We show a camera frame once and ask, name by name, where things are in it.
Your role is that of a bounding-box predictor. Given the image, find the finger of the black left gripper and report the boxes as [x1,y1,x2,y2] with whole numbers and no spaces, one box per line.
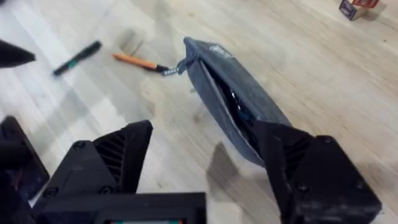
[0,39,37,68]

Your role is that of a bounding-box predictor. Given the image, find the black upright wrist plate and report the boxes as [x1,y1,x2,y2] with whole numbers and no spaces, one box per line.
[0,115,51,224]

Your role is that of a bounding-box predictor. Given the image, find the red scissors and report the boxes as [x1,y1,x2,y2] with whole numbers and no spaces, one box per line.
[352,0,381,9]

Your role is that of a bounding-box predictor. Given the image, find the black pen with green band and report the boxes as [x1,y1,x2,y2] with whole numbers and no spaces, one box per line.
[52,40,103,77]

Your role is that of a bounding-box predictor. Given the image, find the dark grey zip bag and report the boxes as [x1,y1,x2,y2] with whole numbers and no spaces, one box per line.
[161,36,293,168]

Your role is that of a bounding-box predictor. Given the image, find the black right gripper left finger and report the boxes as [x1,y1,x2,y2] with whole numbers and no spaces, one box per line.
[33,119,154,208]

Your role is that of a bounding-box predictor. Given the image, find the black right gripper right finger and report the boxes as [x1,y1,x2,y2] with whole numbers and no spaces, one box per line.
[248,119,383,224]

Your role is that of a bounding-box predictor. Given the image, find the small cardboard box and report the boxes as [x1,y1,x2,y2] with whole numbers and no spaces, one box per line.
[338,0,371,22]

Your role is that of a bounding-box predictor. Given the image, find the orange pen with black cap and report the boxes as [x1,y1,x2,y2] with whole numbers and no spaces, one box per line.
[112,53,170,74]

